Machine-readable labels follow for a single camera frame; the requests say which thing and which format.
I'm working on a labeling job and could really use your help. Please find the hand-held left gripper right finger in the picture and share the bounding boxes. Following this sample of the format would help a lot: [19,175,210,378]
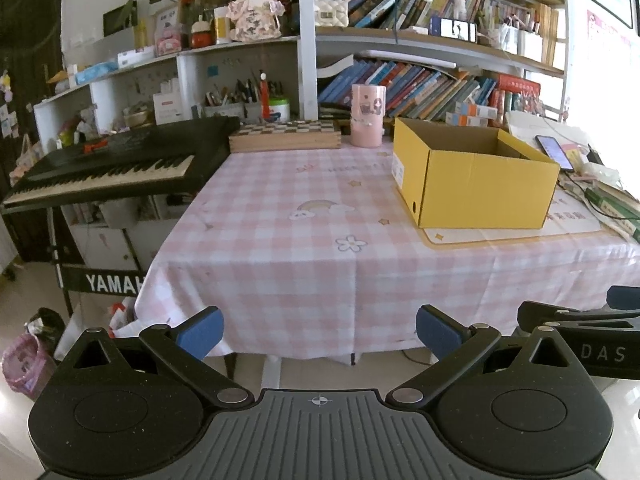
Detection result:
[386,304,584,407]

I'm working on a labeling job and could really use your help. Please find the white flat box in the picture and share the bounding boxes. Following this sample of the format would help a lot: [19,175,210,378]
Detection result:
[117,46,156,68]

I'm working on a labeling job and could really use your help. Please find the red jar white lid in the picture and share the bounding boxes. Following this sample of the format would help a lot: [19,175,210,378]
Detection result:
[187,17,213,50]

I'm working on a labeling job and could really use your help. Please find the green book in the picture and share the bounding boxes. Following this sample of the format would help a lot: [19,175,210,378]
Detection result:
[585,187,640,242]

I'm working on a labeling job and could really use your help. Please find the white jar green lid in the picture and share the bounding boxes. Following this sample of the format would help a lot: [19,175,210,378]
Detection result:
[268,97,292,123]

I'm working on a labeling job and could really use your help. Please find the white plastic wrapper pile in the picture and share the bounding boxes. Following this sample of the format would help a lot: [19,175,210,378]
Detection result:
[575,145,622,187]

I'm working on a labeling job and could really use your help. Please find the black keyboard stand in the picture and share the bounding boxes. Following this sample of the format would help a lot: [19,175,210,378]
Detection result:
[47,205,148,313]

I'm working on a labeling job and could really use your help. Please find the blue tissue pack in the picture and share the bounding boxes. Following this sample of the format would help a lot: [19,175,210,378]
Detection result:
[75,62,118,86]

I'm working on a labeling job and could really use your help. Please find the stack of books on table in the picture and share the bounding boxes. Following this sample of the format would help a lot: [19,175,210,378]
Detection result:
[560,170,640,241]

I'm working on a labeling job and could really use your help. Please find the yellow bottle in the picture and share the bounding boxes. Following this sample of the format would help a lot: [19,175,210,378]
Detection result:
[214,6,232,45]

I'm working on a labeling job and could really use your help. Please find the white gift bag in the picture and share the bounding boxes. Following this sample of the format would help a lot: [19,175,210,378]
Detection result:
[500,22,544,59]

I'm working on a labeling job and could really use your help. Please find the white paper placemat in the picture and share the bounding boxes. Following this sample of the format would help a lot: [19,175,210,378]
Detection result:
[422,195,603,246]

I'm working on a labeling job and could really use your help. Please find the black electronic keyboard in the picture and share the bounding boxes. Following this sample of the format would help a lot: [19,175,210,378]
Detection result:
[0,116,242,213]

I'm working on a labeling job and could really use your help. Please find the floral fabric bag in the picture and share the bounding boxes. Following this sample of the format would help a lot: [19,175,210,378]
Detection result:
[228,0,284,42]

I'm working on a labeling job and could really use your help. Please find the black smartphone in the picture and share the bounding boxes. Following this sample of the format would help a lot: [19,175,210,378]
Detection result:
[536,135,574,171]

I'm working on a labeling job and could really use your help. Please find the black framed board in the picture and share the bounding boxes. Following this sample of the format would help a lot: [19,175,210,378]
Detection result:
[102,2,138,37]

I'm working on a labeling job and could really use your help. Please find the white quilted handbag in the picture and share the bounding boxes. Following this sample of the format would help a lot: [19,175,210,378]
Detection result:
[313,0,348,28]

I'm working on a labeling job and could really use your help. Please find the white carton red label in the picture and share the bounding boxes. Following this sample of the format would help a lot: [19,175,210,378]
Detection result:
[152,91,182,125]

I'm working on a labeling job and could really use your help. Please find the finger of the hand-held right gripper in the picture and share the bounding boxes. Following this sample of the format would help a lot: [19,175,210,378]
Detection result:
[517,301,640,334]
[606,285,640,311]

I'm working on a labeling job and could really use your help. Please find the white paper sheets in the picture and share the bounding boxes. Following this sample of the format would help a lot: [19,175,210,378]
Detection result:
[505,110,593,148]

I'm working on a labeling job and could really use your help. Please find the wooden chessboard box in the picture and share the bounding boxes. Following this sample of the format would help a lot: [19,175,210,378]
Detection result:
[228,120,343,153]

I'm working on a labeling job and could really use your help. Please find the pink box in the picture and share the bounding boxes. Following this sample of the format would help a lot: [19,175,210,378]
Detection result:
[154,24,183,57]

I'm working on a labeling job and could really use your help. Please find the white bookshelf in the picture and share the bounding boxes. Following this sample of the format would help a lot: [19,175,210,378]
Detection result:
[32,0,571,161]

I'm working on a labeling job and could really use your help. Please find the row of leaning books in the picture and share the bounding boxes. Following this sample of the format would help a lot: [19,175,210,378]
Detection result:
[317,57,543,123]

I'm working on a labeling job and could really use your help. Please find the white pen holder with pens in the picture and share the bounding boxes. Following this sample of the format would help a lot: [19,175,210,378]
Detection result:
[204,77,247,122]

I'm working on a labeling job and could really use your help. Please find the desktop with pink checkered tablecloth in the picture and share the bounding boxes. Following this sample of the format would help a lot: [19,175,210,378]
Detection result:
[135,137,640,361]

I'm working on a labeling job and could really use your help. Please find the yellow cardboard box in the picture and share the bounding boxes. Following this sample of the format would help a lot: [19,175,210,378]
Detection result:
[392,116,561,230]

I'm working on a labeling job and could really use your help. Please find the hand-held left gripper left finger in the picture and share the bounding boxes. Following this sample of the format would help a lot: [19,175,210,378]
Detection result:
[59,306,255,407]

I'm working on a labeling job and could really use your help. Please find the shelf of assorted books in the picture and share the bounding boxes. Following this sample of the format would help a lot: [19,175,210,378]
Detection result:
[345,0,561,46]

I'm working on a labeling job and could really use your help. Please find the small picture frame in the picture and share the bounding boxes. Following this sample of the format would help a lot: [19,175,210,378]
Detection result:
[430,16,478,42]

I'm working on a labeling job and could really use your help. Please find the pink-lined waste bin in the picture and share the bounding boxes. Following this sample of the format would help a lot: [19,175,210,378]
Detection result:
[0,307,66,401]

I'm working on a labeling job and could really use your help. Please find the pink cartoon cylinder container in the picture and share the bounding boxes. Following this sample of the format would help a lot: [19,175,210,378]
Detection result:
[350,84,387,147]

